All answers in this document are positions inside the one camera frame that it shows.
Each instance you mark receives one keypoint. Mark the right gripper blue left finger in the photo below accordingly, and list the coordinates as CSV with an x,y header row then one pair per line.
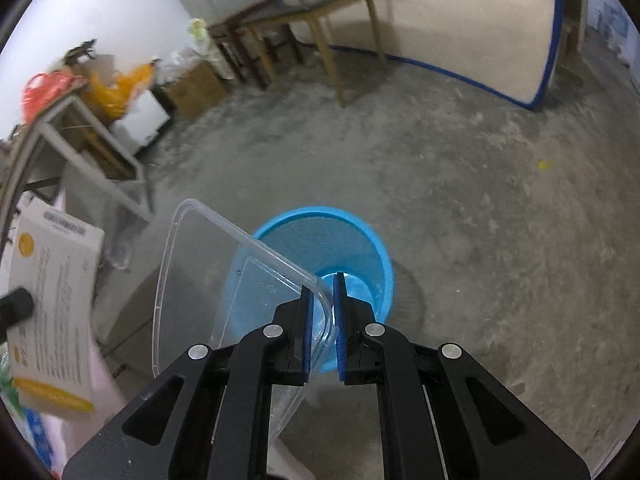
x,y
291,363

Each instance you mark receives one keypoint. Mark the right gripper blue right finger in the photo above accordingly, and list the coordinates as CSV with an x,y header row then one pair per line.
x,y
358,353

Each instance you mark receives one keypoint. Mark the white yellow carton box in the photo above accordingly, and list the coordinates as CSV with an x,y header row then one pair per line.
x,y
55,257

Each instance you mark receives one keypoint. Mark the clear plastic container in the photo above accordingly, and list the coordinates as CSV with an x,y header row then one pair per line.
x,y
217,283

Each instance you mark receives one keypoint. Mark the blue trash basket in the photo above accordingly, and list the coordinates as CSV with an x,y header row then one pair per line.
x,y
305,247

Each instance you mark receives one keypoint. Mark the white plastic tablecloth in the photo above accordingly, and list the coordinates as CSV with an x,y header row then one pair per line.
x,y
66,434

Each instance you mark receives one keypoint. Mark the wooden side table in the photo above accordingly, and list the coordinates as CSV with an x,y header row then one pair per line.
x,y
70,128

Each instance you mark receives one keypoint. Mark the red plastic bag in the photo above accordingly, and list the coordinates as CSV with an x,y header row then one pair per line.
x,y
44,88

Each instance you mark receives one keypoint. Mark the white foam box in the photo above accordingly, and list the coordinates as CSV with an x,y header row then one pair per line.
x,y
141,125

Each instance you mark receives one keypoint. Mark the yellow plastic bag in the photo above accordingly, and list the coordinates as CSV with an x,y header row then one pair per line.
x,y
115,99

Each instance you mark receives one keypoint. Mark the cardboard box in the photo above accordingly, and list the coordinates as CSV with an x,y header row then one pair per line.
x,y
196,91

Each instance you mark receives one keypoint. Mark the dark wooden stool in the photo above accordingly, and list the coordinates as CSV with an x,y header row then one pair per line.
x,y
229,38

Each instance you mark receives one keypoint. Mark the wooden chair dark seat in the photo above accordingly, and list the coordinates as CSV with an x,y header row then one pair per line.
x,y
285,12

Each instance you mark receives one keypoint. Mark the white mattress blue trim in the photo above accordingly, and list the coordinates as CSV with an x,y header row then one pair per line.
x,y
507,47

